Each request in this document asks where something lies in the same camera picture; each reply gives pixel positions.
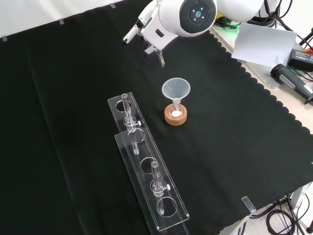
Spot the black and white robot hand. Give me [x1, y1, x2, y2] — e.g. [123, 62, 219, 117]
[122, 0, 179, 55]

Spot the clear glass weighing funnel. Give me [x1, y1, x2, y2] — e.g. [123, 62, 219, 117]
[157, 49, 166, 68]

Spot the clear plastic funnel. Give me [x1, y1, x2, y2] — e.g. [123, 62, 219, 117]
[161, 77, 192, 106]

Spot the clear acrylic funnel stand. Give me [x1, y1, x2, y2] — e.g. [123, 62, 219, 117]
[107, 92, 190, 232]

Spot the small round-bottom glass flask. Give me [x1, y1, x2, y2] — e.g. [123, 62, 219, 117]
[170, 101, 183, 118]

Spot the white paper sheet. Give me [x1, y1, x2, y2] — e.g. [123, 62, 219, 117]
[230, 23, 298, 68]

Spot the black bench cloth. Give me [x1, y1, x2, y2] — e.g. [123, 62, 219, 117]
[0, 0, 313, 235]

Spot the black and grey handheld device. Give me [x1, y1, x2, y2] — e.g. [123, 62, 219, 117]
[269, 63, 313, 105]

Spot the black power adapter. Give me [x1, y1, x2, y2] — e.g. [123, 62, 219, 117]
[287, 48, 313, 72]

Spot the green cable bundle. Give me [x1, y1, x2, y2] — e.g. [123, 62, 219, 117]
[214, 13, 242, 33]

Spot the cork ring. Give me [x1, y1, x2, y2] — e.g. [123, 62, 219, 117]
[164, 103, 189, 126]

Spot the black cable bundle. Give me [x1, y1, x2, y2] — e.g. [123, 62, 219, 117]
[263, 0, 295, 32]

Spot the black cable coil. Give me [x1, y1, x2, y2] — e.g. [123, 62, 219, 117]
[249, 193, 313, 235]

